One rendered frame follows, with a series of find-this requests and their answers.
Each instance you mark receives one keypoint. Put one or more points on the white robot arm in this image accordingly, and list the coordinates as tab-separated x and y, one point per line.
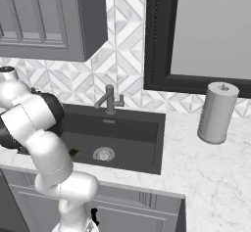
49	151

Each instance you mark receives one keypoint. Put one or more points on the dark grey sink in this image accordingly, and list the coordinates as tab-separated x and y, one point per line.
130	141

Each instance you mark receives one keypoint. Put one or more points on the green sponge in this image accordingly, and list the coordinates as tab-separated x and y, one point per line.
75	152

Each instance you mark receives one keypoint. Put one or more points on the grey metal tap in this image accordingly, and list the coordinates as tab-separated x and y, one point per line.
110	100

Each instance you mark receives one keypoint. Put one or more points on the white paper towel roll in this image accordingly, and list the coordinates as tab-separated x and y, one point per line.
217	115

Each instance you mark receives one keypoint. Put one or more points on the grey base cupboard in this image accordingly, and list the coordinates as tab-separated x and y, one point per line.
130	209

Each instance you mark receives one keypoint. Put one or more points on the black framed window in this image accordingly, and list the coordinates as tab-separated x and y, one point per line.
209	30

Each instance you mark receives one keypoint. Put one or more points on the grey wall cupboard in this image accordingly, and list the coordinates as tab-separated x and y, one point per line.
49	17

